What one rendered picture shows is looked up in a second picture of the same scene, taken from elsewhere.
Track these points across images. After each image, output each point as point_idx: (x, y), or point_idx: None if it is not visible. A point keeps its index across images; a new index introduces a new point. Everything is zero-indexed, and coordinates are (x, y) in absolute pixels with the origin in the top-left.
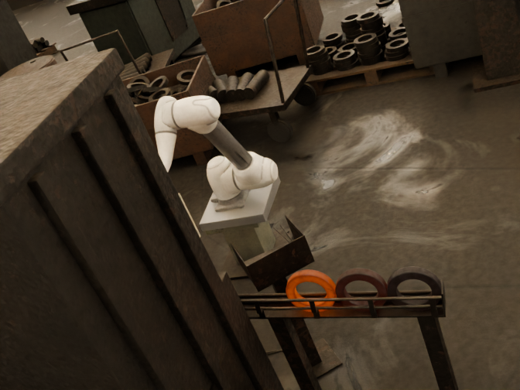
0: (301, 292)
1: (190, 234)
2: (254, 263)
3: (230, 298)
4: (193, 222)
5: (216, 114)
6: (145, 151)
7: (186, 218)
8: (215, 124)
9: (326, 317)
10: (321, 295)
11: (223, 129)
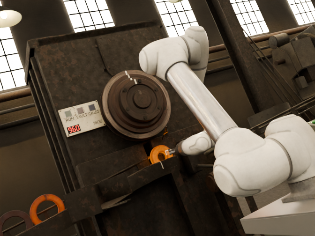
0: (59, 212)
1: (54, 129)
2: (93, 185)
3: (79, 179)
4: (64, 128)
5: (142, 69)
6: (39, 85)
7: (59, 122)
8: (161, 77)
9: None
10: (48, 222)
11: (173, 85)
